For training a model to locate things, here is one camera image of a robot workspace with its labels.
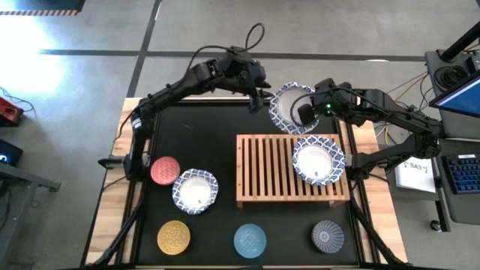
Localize grey computer cart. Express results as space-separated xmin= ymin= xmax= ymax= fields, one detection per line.
xmin=424 ymin=48 xmax=480 ymax=233

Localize black floor mat hazard stripe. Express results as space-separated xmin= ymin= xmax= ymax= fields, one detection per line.
xmin=0 ymin=0 xmax=86 ymax=17

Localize white paper sign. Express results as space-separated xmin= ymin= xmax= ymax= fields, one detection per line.
xmin=394 ymin=156 xmax=439 ymax=193

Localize black table mat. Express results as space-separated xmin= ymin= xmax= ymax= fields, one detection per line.
xmin=136 ymin=103 xmax=361 ymax=266

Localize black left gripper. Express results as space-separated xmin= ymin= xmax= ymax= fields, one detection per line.
xmin=239 ymin=55 xmax=275 ymax=100

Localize yellow patterned bowl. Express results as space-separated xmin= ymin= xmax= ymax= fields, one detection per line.
xmin=156 ymin=220 xmax=191 ymax=257

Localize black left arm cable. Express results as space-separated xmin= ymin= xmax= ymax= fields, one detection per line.
xmin=186 ymin=22 xmax=266 ymax=73

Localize black keyboard blue keys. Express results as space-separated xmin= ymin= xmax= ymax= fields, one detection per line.
xmin=441 ymin=153 xmax=480 ymax=195

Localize orange bowl with blue inside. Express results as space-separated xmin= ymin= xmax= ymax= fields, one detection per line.
xmin=232 ymin=223 xmax=268 ymax=260

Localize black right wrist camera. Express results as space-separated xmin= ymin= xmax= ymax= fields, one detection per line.
xmin=297 ymin=103 xmax=317 ymax=126

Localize black device box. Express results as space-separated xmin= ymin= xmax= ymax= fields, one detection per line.
xmin=0 ymin=138 xmax=24 ymax=167

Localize grey desk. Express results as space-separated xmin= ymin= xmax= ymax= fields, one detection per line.
xmin=0 ymin=160 xmax=62 ymax=270

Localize black clamp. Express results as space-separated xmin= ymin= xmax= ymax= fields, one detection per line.
xmin=97 ymin=156 xmax=127 ymax=170

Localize yellow cable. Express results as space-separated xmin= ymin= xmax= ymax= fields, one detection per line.
xmin=374 ymin=70 xmax=429 ymax=146

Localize black coiled cable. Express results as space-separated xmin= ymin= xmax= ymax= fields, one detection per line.
xmin=434 ymin=65 xmax=470 ymax=90

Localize blue white scalloped paper bowl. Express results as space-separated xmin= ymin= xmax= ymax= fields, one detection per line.
xmin=171 ymin=167 xmax=220 ymax=216
xmin=268 ymin=81 xmax=321 ymax=136
xmin=291 ymin=134 xmax=347 ymax=187

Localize red device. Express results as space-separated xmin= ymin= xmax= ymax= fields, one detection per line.
xmin=0 ymin=96 xmax=24 ymax=127

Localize slatted wooden shelf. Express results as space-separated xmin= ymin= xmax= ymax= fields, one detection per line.
xmin=235 ymin=133 xmax=351 ymax=209

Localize black pole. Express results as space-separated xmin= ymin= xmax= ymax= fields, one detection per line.
xmin=440 ymin=21 xmax=480 ymax=63

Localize computer monitor blue screen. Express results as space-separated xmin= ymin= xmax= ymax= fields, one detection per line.
xmin=429 ymin=70 xmax=480 ymax=128

